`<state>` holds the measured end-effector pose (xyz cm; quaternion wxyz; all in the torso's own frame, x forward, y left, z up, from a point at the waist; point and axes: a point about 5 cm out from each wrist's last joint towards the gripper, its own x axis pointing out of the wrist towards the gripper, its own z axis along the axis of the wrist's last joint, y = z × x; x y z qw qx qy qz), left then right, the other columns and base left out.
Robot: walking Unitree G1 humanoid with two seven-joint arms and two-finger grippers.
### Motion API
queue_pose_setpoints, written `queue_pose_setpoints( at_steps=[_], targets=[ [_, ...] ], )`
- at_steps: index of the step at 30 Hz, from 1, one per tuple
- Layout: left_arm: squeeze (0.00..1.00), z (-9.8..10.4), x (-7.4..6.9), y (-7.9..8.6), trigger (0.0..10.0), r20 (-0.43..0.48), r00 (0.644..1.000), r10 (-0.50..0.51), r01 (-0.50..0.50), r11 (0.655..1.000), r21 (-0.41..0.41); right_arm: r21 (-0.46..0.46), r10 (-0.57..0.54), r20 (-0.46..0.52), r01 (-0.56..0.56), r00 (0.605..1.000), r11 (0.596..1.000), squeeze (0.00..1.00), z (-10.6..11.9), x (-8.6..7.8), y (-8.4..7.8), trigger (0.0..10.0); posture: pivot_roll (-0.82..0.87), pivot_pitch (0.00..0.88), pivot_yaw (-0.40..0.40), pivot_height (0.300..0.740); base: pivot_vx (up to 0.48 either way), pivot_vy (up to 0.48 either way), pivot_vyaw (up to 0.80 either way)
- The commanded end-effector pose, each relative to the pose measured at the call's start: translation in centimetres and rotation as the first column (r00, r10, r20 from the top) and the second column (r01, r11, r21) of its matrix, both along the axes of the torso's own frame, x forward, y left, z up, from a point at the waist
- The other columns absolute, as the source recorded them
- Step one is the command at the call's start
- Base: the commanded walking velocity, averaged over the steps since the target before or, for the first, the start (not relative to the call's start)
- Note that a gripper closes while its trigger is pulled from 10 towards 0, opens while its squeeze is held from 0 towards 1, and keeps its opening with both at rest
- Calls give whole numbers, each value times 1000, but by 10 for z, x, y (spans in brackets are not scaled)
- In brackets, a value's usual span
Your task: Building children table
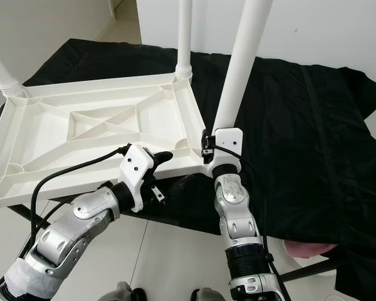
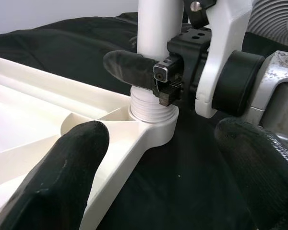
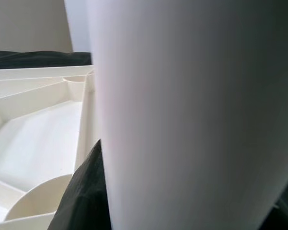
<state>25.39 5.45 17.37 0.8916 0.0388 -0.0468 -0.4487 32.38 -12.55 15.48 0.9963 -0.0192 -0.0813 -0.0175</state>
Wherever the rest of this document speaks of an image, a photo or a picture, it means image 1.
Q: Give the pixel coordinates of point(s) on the white plastic table leg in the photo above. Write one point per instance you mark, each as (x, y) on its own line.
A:
(184, 37)
(244, 63)
(5, 72)

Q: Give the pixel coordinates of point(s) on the black metal table leg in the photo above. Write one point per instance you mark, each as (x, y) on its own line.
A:
(310, 269)
(34, 213)

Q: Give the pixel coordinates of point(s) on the black table cloth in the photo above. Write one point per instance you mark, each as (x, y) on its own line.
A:
(319, 125)

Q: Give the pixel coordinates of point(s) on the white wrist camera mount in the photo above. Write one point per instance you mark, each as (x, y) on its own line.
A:
(229, 141)
(138, 166)

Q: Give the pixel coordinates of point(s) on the pink plastic object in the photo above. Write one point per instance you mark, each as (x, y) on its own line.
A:
(310, 249)

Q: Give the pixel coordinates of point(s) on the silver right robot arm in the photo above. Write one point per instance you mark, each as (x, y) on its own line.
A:
(241, 216)

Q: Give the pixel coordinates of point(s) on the white plastic table top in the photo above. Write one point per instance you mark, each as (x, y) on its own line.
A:
(44, 132)

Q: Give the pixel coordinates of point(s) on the grey right robot foot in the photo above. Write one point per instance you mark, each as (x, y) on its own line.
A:
(207, 295)

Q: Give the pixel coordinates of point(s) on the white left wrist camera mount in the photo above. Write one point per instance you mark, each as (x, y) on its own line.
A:
(138, 166)

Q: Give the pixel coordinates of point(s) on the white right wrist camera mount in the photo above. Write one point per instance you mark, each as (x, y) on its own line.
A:
(229, 141)

